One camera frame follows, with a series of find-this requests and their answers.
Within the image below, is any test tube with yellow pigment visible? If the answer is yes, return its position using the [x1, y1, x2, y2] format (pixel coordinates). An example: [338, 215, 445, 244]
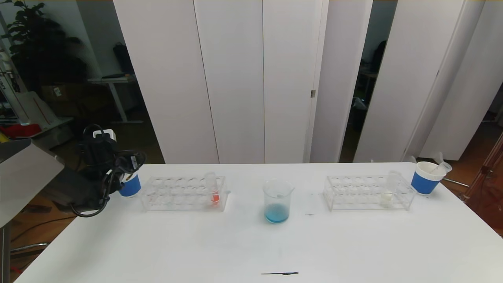
[379, 170, 400, 208]

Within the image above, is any black floor cable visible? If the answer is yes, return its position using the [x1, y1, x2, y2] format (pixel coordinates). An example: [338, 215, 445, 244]
[10, 216, 77, 241]

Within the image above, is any white partition panel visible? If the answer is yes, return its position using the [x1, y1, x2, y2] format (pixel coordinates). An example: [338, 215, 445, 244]
[353, 0, 466, 164]
[417, 0, 503, 162]
[310, 0, 373, 164]

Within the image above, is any cardboard box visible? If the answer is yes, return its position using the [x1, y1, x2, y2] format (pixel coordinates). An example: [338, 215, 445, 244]
[41, 83, 79, 103]

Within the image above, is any white leaning board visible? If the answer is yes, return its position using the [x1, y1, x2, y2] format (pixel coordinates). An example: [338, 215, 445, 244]
[16, 90, 53, 127]

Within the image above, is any clear acrylic test tube rack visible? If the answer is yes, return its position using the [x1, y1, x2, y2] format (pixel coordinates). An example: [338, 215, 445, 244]
[140, 175, 230, 212]
[323, 174, 416, 211]

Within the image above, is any clear glass beaker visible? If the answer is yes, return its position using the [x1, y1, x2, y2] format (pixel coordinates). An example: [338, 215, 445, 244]
[263, 179, 295, 224]

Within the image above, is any grey metal bar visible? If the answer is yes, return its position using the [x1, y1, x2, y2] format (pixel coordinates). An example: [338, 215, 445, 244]
[11, 243, 51, 257]

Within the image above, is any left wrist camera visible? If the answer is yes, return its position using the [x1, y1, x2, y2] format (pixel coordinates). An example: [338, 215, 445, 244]
[93, 129, 117, 143]

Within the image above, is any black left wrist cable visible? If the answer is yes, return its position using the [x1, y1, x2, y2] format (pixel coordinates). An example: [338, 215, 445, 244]
[70, 124, 136, 218]

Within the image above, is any white three-panel folding screen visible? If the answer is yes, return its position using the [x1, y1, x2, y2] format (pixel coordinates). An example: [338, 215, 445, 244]
[114, 0, 329, 165]

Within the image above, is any test tube with red pigment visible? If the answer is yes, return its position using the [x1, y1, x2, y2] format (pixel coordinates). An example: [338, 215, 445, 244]
[428, 162, 452, 176]
[206, 172, 221, 205]

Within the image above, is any black backpack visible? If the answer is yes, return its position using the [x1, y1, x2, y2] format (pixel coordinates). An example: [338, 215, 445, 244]
[113, 43, 136, 76]

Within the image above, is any white partition foot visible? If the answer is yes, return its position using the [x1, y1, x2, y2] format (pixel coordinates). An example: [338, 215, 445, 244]
[409, 153, 444, 165]

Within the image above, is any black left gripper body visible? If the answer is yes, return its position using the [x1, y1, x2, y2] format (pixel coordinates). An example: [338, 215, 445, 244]
[116, 151, 146, 173]

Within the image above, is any white paper cup blue sleeve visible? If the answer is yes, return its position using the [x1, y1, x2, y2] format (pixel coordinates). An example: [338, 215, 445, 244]
[410, 162, 447, 196]
[117, 172, 141, 198]

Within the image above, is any white standing desk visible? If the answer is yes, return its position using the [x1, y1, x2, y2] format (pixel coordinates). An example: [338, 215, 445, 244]
[87, 75, 144, 125]

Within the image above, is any brown wooden stand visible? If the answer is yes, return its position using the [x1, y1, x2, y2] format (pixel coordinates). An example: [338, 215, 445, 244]
[462, 132, 503, 236]

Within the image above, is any white equipment base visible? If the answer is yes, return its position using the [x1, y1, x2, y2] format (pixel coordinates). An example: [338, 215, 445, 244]
[16, 116, 75, 150]

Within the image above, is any dark green potted plant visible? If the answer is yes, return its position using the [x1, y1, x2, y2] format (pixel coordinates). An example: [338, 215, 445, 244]
[0, 0, 89, 93]

